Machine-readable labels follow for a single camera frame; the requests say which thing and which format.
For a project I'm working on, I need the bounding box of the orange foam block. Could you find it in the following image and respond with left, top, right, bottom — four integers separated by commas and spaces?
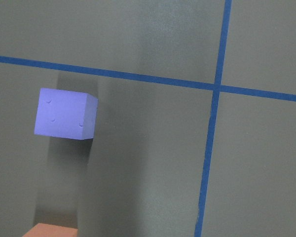
23, 223, 78, 237

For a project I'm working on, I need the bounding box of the purple foam block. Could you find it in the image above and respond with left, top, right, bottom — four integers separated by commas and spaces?
34, 88, 98, 140

